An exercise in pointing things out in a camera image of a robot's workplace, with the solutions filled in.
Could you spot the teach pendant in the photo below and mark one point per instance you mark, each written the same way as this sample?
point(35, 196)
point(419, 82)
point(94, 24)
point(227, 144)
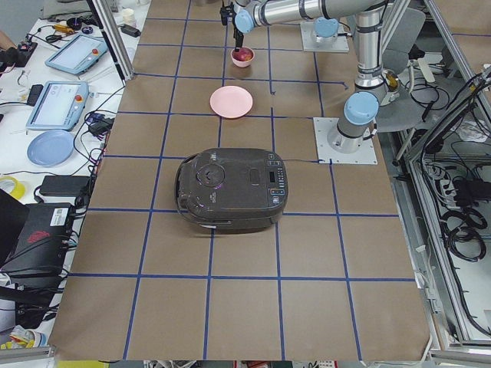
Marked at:
point(78, 55)
point(59, 106)

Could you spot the red apple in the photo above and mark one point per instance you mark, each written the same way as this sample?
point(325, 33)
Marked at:
point(243, 55)

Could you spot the yellow tape roll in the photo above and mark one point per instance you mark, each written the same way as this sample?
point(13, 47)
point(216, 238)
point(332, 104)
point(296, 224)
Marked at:
point(12, 186)

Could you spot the blue plate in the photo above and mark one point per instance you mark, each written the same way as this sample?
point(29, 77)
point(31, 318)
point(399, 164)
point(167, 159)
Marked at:
point(51, 148)

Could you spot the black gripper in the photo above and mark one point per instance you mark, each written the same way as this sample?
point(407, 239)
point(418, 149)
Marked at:
point(238, 38)

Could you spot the upper teach pendant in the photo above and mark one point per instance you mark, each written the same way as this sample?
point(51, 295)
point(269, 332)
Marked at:
point(78, 55)

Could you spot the black computer box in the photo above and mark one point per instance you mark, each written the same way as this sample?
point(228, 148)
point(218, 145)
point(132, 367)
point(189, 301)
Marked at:
point(34, 239)

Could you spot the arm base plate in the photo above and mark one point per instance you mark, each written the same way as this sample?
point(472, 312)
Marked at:
point(334, 148)
point(324, 35)

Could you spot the pink bowl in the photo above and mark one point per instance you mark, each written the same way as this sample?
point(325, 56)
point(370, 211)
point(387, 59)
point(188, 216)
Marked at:
point(239, 63)

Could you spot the pink plate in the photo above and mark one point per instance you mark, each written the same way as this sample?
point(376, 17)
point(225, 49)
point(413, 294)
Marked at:
point(231, 102)

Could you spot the black power adapter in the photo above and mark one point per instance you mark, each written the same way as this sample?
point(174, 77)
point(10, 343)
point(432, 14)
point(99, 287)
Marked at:
point(64, 186)

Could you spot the lower teach pendant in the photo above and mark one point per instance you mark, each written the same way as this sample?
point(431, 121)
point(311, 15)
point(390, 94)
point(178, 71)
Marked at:
point(59, 106)

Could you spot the black rice cooker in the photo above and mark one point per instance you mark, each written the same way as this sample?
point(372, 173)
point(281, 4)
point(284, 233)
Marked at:
point(232, 189)

